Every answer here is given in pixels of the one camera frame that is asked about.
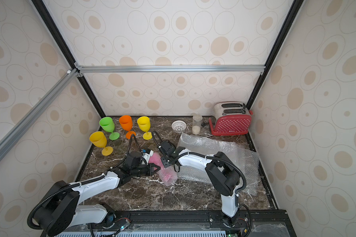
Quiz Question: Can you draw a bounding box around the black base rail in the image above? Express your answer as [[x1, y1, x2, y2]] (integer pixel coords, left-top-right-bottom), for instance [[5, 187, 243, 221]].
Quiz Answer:
[[41, 209, 297, 237]]

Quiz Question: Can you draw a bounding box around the green wine glass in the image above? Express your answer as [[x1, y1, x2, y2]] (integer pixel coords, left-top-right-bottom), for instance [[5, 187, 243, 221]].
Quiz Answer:
[[99, 117, 120, 140]]

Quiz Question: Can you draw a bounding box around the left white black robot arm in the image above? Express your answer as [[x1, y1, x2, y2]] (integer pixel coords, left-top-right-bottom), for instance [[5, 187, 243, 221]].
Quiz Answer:
[[27, 149, 161, 237]]

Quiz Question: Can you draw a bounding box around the pink bubble glass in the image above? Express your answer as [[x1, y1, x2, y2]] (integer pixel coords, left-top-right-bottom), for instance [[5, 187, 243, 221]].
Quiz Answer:
[[149, 153, 178, 186]]

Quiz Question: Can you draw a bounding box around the yellow bubble glass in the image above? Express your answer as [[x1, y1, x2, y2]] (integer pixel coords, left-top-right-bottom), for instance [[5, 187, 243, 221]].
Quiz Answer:
[[137, 116, 152, 140]]

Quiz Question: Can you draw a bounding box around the clear jar with powder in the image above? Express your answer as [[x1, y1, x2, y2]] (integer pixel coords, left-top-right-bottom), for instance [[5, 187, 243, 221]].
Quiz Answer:
[[192, 114, 203, 135]]

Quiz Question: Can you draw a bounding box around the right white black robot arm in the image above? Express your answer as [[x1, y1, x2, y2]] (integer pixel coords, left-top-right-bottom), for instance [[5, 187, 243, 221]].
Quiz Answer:
[[155, 140, 247, 224]]

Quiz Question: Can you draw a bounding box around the orange bubble glass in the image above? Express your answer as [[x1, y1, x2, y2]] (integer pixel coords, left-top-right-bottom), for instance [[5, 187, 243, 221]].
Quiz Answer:
[[119, 115, 136, 139]]

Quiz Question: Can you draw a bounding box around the horizontal aluminium rail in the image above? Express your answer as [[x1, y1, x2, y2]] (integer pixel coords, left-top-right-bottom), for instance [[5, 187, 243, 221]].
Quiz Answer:
[[77, 65, 266, 73]]

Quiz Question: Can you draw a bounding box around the clear bubble wrap sheet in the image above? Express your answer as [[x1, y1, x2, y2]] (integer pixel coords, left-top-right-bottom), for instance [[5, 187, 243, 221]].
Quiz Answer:
[[176, 132, 260, 196]]

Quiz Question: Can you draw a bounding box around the red toaster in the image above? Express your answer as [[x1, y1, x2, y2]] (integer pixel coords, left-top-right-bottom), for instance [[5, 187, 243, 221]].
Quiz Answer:
[[209, 101, 253, 136]]

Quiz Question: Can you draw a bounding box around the beige bubble glass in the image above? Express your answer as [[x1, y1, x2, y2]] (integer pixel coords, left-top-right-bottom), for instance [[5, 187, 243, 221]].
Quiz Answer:
[[89, 131, 113, 156]]

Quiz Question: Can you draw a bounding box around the white sink strainer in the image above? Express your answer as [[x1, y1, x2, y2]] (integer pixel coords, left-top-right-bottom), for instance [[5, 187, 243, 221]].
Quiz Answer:
[[171, 120, 187, 133]]

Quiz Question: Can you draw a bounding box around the left diagonal aluminium rail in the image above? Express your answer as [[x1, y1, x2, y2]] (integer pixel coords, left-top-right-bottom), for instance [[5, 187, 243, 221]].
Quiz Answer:
[[0, 69, 78, 161]]

